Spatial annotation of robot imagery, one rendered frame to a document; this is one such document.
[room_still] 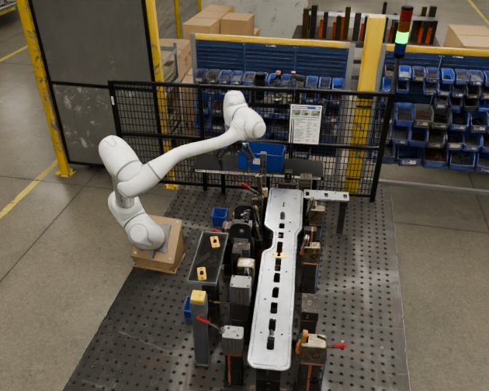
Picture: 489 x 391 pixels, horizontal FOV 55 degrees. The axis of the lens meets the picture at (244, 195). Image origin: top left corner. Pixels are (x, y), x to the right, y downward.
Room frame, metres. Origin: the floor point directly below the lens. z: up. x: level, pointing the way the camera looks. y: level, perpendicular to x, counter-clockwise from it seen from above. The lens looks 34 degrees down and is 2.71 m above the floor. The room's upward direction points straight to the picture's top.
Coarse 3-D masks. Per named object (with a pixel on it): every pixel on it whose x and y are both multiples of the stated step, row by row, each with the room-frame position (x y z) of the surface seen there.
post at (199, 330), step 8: (192, 304) 1.45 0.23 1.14; (200, 304) 1.45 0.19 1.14; (192, 312) 1.45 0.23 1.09; (200, 312) 1.45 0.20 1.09; (192, 320) 1.46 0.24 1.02; (192, 328) 1.47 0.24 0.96; (200, 328) 1.45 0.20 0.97; (200, 336) 1.45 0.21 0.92; (208, 336) 1.50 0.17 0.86; (200, 344) 1.45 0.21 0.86; (208, 344) 1.49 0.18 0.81; (200, 352) 1.45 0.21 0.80; (208, 352) 1.48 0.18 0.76; (200, 360) 1.46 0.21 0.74; (208, 360) 1.47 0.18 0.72
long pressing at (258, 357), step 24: (288, 192) 2.54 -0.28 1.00; (288, 216) 2.28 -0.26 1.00; (288, 240) 2.05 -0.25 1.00; (264, 264) 1.86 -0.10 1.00; (288, 264) 1.86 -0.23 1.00; (264, 288) 1.68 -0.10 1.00; (288, 288) 1.68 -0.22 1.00; (264, 312) 1.53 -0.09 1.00; (288, 312) 1.53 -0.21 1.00; (264, 336) 1.39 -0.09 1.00; (288, 336) 1.39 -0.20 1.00; (264, 360) 1.26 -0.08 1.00; (288, 360) 1.26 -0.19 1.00
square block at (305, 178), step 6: (300, 174) 2.67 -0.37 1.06; (306, 174) 2.67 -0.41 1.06; (300, 180) 2.61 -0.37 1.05; (306, 180) 2.61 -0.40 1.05; (300, 186) 2.61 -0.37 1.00; (306, 186) 2.61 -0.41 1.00; (306, 192) 2.61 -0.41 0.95; (306, 204) 2.61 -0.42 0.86; (306, 210) 2.61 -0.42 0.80; (306, 222) 2.60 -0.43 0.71
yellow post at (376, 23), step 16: (368, 16) 2.97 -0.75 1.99; (384, 16) 2.95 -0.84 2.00; (368, 32) 2.91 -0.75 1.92; (368, 48) 2.91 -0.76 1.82; (368, 64) 2.91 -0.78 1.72; (368, 80) 2.91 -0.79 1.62; (368, 96) 2.90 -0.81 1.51; (368, 112) 2.90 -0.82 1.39; (352, 144) 2.91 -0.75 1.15; (352, 160) 2.91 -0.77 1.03
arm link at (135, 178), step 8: (128, 168) 1.82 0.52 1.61; (136, 168) 1.82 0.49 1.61; (144, 168) 1.83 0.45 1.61; (120, 176) 1.81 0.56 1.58; (128, 176) 1.80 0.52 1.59; (136, 176) 1.80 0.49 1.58; (144, 176) 1.80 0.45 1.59; (152, 176) 1.81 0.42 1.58; (120, 184) 1.79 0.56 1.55; (128, 184) 1.77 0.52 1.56; (136, 184) 1.77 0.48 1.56; (144, 184) 1.78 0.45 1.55; (152, 184) 1.80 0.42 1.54; (120, 192) 1.77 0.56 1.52; (128, 192) 1.76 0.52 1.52; (136, 192) 1.77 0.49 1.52; (144, 192) 1.80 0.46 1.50
